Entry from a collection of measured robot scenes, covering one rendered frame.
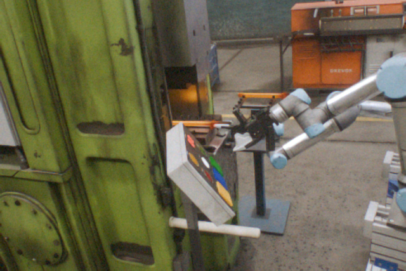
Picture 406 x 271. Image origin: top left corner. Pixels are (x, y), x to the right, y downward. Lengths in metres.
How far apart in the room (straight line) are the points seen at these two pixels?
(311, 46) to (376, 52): 0.87
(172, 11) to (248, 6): 7.78
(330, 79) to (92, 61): 4.12
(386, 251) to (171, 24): 1.32
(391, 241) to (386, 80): 0.70
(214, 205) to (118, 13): 0.80
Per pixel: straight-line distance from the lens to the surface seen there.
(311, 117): 1.37
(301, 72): 5.22
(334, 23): 4.92
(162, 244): 1.83
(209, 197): 1.17
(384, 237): 1.58
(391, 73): 1.15
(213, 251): 2.16
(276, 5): 9.18
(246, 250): 2.49
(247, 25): 9.37
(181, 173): 1.11
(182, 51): 1.58
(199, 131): 1.81
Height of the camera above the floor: 1.72
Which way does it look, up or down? 22 degrees down
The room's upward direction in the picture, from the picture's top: 7 degrees counter-clockwise
